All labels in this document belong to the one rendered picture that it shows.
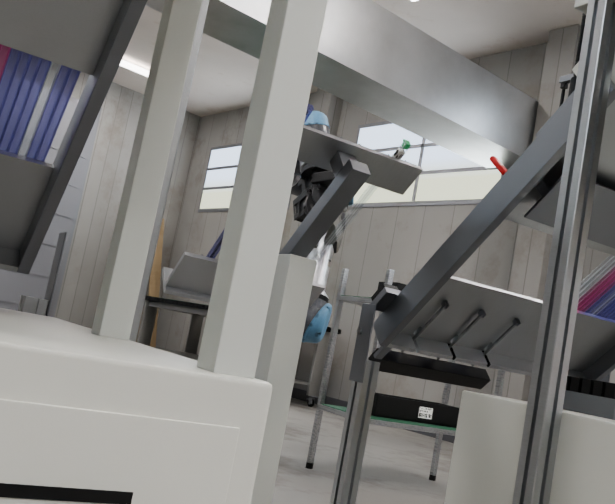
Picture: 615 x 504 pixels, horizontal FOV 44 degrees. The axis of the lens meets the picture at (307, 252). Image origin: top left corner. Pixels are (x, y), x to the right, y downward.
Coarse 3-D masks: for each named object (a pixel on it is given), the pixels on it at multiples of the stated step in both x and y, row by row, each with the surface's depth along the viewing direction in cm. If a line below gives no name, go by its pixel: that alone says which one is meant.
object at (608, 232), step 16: (608, 112) 135; (608, 128) 138; (608, 144) 141; (560, 160) 142; (608, 160) 144; (544, 176) 144; (560, 176) 145; (608, 176) 148; (544, 192) 143; (608, 192) 145; (528, 208) 149; (544, 208) 145; (592, 208) 147; (608, 208) 148; (528, 224) 153; (544, 224) 154; (592, 224) 151; (608, 224) 152; (592, 240) 155; (608, 240) 156
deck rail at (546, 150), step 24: (552, 120) 136; (552, 144) 135; (528, 168) 139; (504, 192) 143; (528, 192) 140; (480, 216) 147; (504, 216) 144; (456, 240) 152; (480, 240) 147; (432, 264) 156; (456, 264) 151; (408, 288) 161; (432, 288) 155; (384, 312) 167; (408, 312) 160; (384, 336) 165
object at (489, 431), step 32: (480, 416) 135; (512, 416) 129; (576, 416) 118; (480, 448) 134; (512, 448) 128; (576, 448) 117; (608, 448) 112; (448, 480) 139; (480, 480) 132; (512, 480) 126; (576, 480) 115; (608, 480) 111
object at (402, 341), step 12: (396, 336) 169; (408, 336) 171; (396, 348) 168; (408, 348) 169; (420, 348) 171; (432, 348) 173; (444, 348) 176; (456, 348) 178; (468, 348) 181; (456, 360) 176; (468, 360) 177; (480, 360) 180; (492, 360) 182; (504, 360) 185; (516, 360) 188; (516, 372) 186; (528, 372) 187; (576, 372) 199
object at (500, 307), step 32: (448, 288) 163; (480, 288) 165; (416, 320) 169; (448, 320) 171; (480, 320) 174; (512, 320) 176; (576, 320) 182; (608, 320) 186; (512, 352) 186; (576, 352) 193
